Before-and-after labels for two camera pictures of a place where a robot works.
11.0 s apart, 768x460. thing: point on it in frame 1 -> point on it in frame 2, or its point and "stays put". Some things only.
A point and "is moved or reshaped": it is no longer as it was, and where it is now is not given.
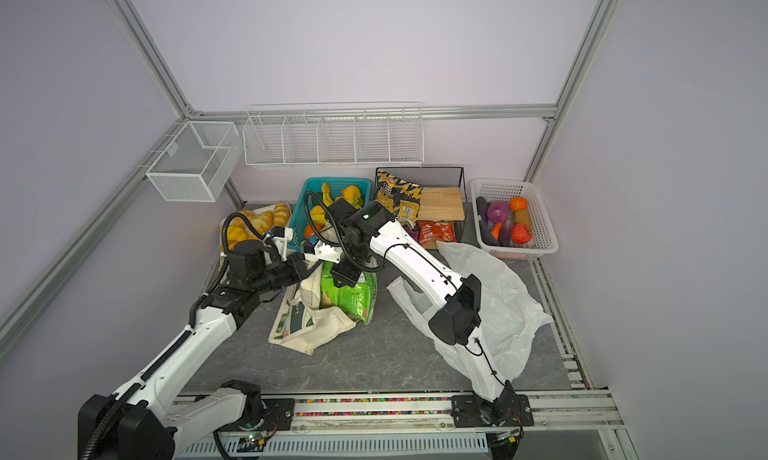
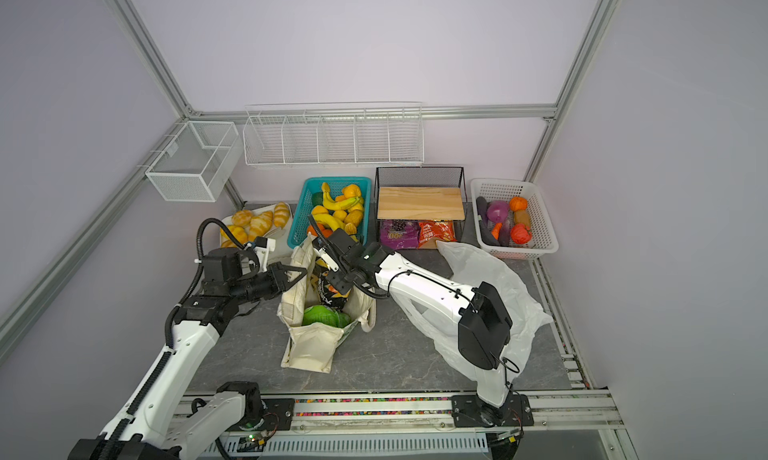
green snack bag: x=358 y=300 -> x=327 y=315
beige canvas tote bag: x=302 y=323 is moved or reshaped
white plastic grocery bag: x=508 y=322 stays put
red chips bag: x=438 y=230 stays put
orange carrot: x=496 y=229 stays put
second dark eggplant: x=481 y=205 stays put
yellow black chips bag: x=399 y=196 -> x=328 y=295
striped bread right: x=281 y=214 stays put
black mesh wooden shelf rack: x=443 y=201 stays put
